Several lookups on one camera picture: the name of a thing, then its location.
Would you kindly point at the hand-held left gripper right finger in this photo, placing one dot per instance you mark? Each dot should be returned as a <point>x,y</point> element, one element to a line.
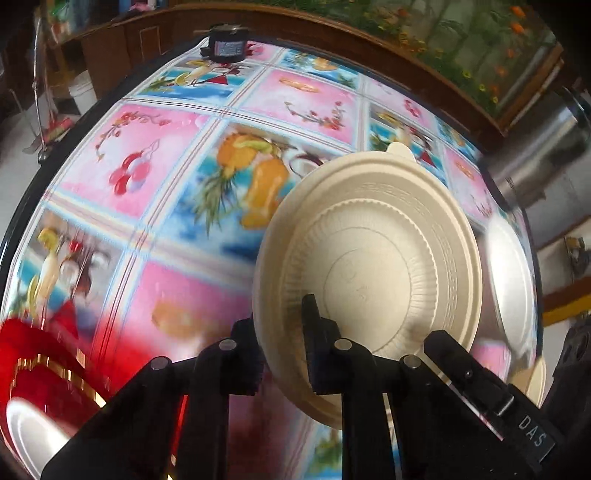
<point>318,350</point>

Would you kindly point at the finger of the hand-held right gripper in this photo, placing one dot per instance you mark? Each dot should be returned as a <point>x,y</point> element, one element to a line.
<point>480,387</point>

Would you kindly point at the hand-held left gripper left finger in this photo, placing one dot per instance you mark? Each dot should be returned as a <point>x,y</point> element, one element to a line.
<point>249,364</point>

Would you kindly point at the large beige disposable bowl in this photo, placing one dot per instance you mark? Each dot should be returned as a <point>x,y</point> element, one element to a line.
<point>369,258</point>

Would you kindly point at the white disposable bowl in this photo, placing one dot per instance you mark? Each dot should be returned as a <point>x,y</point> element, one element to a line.
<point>508,277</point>

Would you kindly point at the red tray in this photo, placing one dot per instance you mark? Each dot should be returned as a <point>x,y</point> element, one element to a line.
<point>51,350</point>

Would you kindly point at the small beige disposable bowl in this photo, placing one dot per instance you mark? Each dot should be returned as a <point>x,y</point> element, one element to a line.
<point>538,383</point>

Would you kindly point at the white disposable plate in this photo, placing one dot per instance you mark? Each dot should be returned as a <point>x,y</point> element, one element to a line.
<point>27,434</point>

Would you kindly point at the stainless steel thermos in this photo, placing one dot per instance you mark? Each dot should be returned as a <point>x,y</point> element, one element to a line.
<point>531,157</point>

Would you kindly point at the pink and green broom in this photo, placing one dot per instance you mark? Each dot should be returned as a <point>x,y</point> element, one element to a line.
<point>60,127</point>

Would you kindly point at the small black jar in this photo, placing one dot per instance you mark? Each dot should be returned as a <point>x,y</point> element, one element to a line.
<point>226,46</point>

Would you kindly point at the white plastic bucket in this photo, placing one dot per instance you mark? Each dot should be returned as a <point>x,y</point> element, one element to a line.
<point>83,92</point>

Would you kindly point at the glass flower display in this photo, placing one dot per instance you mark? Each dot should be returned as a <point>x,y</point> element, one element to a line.
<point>438,32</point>

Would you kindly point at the dark wooden cabinet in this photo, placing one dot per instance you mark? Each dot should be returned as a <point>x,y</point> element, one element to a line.
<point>161,32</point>

